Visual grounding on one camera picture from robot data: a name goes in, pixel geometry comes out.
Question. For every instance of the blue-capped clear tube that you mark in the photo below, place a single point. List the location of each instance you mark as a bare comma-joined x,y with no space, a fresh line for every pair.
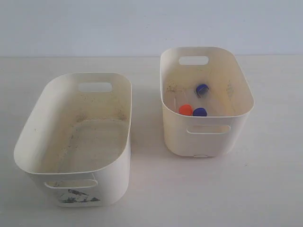
202,96
199,112

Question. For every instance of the orange-capped clear tube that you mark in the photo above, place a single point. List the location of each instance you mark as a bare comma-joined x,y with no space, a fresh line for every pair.
183,106

